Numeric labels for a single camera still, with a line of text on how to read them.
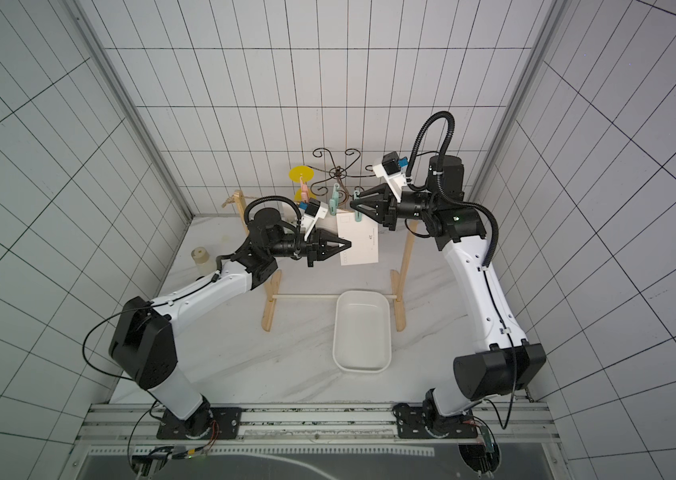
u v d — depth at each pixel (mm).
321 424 742
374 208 623
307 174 881
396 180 547
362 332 883
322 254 668
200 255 949
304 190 643
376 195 596
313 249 632
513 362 385
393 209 550
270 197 558
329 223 675
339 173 891
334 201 621
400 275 838
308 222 640
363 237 669
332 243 677
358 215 624
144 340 443
